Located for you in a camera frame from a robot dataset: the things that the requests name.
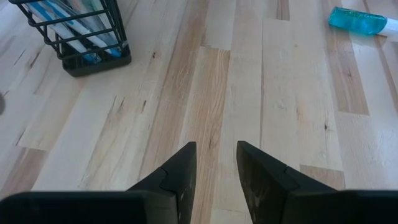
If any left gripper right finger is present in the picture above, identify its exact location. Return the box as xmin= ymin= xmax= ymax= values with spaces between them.
xmin=236 ymin=141 xmax=398 ymax=224

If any black wire caddy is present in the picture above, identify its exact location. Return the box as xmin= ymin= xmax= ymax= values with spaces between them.
xmin=8 ymin=0 xmax=132 ymax=78

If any blue white toothbrush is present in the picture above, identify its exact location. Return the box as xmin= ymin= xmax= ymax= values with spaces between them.
xmin=23 ymin=1 xmax=102 ymax=65
xmin=46 ymin=0 xmax=124 ymax=59

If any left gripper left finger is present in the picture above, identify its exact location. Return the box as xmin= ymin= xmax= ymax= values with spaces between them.
xmin=0 ymin=141 xmax=198 ymax=224

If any teal toothpaste tube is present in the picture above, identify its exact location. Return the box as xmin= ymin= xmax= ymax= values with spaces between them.
xmin=328 ymin=6 xmax=398 ymax=43

